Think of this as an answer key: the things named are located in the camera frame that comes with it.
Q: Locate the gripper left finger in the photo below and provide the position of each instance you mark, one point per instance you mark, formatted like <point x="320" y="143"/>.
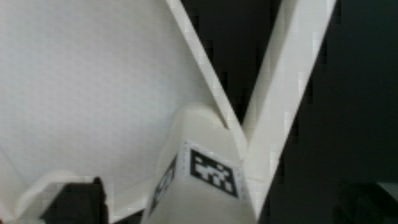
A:
<point x="78" y="205"/>

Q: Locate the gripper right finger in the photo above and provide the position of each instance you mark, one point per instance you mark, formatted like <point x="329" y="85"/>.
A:
<point x="366" y="204"/>

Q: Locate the white desk tabletop tray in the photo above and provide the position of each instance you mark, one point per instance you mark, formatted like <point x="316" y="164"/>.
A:
<point x="103" y="69"/>

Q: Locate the white U-shaped obstacle frame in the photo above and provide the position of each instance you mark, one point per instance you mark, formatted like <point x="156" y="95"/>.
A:
<point x="283" y="77"/>

